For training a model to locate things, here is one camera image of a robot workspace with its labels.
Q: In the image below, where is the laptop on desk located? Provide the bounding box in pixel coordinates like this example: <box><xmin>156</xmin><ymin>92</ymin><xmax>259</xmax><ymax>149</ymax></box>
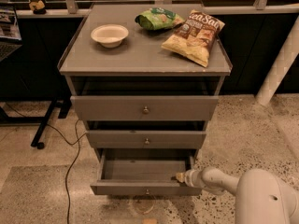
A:
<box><xmin>0</xmin><ymin>3</ymin><xmax>22</xmax><ymax>62</ymax></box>

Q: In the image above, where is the round floor cover plate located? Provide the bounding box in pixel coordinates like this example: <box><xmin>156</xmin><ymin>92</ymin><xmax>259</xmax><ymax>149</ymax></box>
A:
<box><xmin>132</xmin><ymin>195</ymin><xmax>156</xmax><ymax>215</ymax></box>

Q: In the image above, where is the grey middle drawer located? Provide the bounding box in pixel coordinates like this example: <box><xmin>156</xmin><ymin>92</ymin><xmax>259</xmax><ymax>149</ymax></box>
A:
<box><xmin>87</xmin><ymin>130</ymin><xmax>206</xmax><ymax>149</ymax></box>

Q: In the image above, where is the small yellow black object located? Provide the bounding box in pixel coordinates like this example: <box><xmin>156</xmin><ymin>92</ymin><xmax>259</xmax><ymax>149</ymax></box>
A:
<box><xmin>29</xmin><ymin>0</ymin><xmax>46</xmax><ymax>14</ymax></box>

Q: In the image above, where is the black desk leg frame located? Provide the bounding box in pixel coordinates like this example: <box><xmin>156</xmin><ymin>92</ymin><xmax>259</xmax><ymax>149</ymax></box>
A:
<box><xmin>0</xmin><ymin>100</ymin><xmax>71</xmax><ymax>149</ymax></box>

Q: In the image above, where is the yellow brown chip bag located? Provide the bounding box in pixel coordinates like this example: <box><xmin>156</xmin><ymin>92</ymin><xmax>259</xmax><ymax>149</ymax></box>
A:
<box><xmin>162</xmin><ymin>10</ymin><xmax>225</xmax><ymax>67</ymax></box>

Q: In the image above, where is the white paper bowl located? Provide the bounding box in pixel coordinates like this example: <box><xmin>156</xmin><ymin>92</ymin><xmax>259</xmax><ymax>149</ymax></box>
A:
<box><xmin>91</xmin><ymin>24</ymin><xmax>129</xmax><ymax>48</ymax></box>

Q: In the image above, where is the black floor cable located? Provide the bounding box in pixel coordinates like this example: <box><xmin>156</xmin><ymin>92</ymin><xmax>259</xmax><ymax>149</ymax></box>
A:
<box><xmin>0</xmin><ymin>103</ymin><xmax>87</xmax><ymax>224</ymax></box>

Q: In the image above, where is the green snack bag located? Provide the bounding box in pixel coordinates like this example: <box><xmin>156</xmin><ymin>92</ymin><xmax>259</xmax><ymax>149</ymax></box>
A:
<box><xmin>135</xmin><ymin>7</ymin><xmax>184</xmax><ymax>31</ymax></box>

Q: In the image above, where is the grey drawer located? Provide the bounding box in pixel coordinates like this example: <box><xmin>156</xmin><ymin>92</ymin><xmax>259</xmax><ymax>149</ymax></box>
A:
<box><xmin>71</xmin><ymin>96</ymin><xmax>218</xmax><ymax>121</ymax></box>
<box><xmin>87</xmin><ymin>130</ymin><xmax>206</xmax><ymax>149</ymax></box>
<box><xmin>91</xmin><ymin>148</ymin><xmax>201</xmax><ymax>196</ymax></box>

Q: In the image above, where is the grey bottom drawer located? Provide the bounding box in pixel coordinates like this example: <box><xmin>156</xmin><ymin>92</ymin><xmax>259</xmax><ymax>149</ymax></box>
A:
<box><xmin>91</xmin><ymin>148</ymin><xmax>201</xmax><ymax>196</ymax></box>

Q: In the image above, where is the grey top drawer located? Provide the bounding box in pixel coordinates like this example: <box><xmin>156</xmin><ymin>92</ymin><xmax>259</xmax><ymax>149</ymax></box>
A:
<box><xmin>71</xmin><ymin>96</ymin><xmax>218</xmax><ymax>121</ymax></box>

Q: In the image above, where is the grey drawer cabinet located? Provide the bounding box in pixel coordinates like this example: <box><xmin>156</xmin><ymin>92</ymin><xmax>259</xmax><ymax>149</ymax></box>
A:
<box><xmin>57</xmin><ymin>3</ymin><xmax>234</xmax><ymax>173</ymax></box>

